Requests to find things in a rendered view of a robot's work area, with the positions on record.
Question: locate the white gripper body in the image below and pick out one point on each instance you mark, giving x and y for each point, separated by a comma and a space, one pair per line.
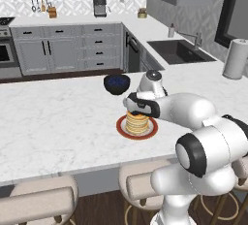
130, 100

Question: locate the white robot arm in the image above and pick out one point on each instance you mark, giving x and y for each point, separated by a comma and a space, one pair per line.
197, 132

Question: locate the pancake stack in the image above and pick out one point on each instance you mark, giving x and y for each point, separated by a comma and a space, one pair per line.
137, 124

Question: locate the dark blue bowl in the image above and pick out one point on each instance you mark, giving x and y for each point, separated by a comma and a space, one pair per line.
116, 85

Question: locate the red plate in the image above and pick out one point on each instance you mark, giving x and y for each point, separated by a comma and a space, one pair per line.
121, 128

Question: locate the black dishwasher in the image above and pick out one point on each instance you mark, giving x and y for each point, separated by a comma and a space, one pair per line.
132, 52

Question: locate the dark sink basin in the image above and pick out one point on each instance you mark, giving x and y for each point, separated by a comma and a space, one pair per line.
179, 51

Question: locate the grey base cupboards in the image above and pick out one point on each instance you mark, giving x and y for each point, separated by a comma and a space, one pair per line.
68, 49

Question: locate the grey soap dispenser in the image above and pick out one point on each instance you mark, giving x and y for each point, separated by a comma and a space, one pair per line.
171, 31

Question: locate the olive pot with lid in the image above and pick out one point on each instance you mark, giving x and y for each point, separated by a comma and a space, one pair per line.
142, 13

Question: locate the grey sink tap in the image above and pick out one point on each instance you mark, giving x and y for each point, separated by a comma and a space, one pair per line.
195, 39

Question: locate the grey coffee machine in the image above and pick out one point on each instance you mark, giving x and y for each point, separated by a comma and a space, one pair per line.
99, 6

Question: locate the white paper towel roll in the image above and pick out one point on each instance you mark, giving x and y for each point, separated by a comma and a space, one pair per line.
236, 59

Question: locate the wooden knife block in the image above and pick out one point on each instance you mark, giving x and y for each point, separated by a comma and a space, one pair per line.
52, 12

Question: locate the hanging wooden spatula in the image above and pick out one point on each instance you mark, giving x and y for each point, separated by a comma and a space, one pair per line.
43, 6

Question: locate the hanging metal spoon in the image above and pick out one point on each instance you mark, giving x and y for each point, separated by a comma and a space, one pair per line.
38, 7

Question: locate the steel oven with hob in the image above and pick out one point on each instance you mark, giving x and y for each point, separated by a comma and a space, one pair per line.
8, 54

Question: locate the black framed window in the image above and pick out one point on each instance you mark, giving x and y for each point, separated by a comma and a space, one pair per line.
230, 12

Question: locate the hanging metal ladle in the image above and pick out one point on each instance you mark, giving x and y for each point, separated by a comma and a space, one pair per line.
33, 7

